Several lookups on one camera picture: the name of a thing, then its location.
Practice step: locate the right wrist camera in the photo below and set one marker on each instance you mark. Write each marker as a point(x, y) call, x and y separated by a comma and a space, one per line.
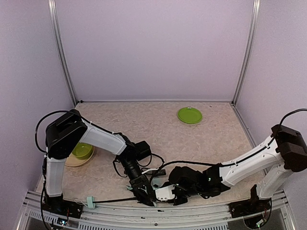
point(165, 193)

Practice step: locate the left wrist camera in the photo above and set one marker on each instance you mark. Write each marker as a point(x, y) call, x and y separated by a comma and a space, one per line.
point(154, 172)

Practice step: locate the aluminium front rail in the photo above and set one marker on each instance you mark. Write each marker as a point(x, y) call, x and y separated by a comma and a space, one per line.
point(111, 217)

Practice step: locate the right aluminium frame post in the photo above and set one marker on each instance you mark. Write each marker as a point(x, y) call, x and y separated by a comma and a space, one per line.
point(248, 51)

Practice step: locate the beige plate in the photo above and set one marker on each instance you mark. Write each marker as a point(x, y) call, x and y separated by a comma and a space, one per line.
point(72, 161)

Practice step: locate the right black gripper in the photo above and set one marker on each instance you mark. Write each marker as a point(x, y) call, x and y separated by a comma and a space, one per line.
point(179, 196)

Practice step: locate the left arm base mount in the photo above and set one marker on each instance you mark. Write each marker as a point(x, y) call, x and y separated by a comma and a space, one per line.
point(58, 205)

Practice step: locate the green bowl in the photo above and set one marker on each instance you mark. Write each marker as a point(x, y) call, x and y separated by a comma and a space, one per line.
point(83, 151)

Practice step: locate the aluminium frame post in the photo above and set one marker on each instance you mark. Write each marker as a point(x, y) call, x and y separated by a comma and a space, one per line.
point(61, 52)
point(248, 51)

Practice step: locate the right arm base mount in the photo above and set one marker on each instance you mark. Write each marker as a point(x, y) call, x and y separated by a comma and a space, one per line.
point(250, 206)

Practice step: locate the green plate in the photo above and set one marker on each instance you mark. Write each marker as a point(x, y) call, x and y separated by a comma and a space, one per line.
point(189, 115)

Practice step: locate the left aluminium frame post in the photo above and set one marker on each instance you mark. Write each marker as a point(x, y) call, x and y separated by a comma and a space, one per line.
point(61, 52)

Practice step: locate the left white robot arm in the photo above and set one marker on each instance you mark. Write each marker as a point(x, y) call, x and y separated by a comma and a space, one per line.
point(65, 133)

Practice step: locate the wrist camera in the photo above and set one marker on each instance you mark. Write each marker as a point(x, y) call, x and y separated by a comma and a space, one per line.
point(154, 172)
point(165, 193)

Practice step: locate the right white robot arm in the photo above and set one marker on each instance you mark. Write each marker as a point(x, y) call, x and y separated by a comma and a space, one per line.
point(285, 152)

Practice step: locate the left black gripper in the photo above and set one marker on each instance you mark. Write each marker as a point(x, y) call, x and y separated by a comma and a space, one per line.
point(140, 183)

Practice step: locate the mint green folding umbrella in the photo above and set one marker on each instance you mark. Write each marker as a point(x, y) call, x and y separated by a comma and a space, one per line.
point(115, 200)

